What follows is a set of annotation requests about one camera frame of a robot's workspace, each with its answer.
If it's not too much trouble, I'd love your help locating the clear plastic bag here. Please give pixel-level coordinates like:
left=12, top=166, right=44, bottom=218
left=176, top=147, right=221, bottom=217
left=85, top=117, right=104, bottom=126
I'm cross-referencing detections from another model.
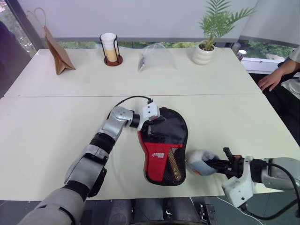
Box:
left=137, top=43, right=179, bottom=72

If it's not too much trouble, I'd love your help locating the potted palm in white pot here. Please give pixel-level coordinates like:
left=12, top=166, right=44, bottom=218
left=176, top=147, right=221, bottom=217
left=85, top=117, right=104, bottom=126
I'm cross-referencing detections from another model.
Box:
left=187, top=0, right=256, bottom=66

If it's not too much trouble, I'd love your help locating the brown paper bag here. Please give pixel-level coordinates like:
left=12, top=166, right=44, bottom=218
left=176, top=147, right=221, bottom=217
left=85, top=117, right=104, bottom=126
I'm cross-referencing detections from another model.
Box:
left=27, top=7, right=76, bottom=75

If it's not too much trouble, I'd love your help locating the dark rounded shape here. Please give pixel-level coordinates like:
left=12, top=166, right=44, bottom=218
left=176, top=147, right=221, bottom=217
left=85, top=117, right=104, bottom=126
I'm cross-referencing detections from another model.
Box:
left=105, top=199, right=136, bottom=225

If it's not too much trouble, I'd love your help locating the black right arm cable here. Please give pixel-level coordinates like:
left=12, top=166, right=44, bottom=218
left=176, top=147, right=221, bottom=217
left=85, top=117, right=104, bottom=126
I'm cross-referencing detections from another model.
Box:
left=241, top=161, right=300, bottom=221

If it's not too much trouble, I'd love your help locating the seated person white shirt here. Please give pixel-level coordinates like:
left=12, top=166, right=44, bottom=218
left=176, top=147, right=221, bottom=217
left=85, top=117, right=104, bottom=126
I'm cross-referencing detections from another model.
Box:
left=262, top=45, right=300, bottom=150

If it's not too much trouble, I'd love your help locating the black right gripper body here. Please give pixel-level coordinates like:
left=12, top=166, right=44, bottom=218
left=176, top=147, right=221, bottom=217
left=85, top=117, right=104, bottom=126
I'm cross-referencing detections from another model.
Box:
left=224, top=155, right=245, bottom=179

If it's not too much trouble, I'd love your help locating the thin white floor cable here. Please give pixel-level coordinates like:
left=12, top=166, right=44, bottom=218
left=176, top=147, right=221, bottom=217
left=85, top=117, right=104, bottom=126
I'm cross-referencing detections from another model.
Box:
left=215, top=195, right=250, bottom=218

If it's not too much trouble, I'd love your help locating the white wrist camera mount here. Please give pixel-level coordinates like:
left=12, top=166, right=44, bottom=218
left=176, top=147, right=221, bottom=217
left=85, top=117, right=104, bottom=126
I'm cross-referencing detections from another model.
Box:
left=137, top=101, right=162, bottom=131
left=221, top=156, right=255, bottom=209

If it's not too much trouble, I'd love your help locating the black red paddle case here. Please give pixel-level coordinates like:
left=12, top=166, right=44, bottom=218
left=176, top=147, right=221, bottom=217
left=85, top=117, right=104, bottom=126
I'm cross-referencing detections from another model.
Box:
left=137, top=107, right=189, bottom=187

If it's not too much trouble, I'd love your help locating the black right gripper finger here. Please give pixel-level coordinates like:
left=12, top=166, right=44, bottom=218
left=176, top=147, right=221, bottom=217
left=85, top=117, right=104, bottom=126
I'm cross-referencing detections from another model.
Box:
left=222, top=147, right=235, bottom=161
left=203, top=158, right=230, bottom=174

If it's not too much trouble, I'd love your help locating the table tennis paddle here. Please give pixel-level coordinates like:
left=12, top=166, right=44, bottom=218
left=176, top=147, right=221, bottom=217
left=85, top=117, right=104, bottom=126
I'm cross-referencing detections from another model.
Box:
left=166, top=147, right=185, bottom=181

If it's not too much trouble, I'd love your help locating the paper cup in holder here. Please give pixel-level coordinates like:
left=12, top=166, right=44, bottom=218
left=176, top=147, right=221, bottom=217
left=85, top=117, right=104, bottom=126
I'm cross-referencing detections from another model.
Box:
left=99, top=34, right=124, bottom=68

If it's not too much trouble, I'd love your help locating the black metal latch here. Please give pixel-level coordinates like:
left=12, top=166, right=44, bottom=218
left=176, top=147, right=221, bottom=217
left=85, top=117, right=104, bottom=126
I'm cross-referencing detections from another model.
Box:
left=199, top=203, right=215, bottom=225

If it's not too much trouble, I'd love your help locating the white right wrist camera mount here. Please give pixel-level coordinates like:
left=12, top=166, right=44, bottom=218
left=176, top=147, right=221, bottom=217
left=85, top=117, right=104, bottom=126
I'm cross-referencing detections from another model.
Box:
left=221, top=156, right=255, bottom=209

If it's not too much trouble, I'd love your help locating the small paper cup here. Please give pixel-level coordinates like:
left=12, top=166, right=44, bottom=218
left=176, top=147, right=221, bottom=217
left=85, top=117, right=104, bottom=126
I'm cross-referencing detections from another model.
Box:
left=236, top=49, right=248, bottom=61

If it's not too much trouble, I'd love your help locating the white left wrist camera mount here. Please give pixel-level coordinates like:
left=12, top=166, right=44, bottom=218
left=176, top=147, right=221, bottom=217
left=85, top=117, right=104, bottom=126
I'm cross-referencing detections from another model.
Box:
left=137, top=101, right=162, bottom=131

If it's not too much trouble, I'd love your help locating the white paper cup stack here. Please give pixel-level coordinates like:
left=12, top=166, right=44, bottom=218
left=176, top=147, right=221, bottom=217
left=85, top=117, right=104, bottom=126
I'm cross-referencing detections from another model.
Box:
left=100, top=32, right=119, bottom=63

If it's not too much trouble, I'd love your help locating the bare person hand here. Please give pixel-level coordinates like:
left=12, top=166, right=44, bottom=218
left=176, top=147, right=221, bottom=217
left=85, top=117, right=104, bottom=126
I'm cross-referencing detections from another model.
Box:
left=257, top=68, right=285, bottom=92

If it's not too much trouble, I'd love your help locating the white window ledge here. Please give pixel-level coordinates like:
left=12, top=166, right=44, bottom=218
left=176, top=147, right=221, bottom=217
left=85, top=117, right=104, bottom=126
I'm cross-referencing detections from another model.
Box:
left=240, top=57, right=286, bottom=75

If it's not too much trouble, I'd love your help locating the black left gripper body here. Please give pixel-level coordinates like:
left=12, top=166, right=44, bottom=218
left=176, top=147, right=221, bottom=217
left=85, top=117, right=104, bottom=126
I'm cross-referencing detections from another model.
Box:
left=144, top=116, right=166, bottom=129

